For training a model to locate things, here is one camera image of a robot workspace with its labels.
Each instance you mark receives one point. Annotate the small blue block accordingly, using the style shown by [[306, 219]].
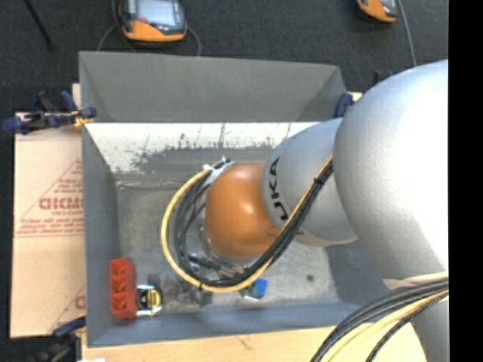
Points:
[[260, 288]]

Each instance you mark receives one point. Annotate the clear plastic packet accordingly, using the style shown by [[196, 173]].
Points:
[[177, 292]]

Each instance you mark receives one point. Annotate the yellow and chrome tape measure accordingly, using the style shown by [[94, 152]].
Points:
[[150, 299]]

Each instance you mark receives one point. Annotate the red plastic block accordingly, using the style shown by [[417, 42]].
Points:
[[122, 289]]

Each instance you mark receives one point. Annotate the brown cardboard board, red print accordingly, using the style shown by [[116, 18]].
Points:
[[45, 262]]

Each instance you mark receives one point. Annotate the grey metal bin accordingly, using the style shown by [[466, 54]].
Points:
[[196, 89]]

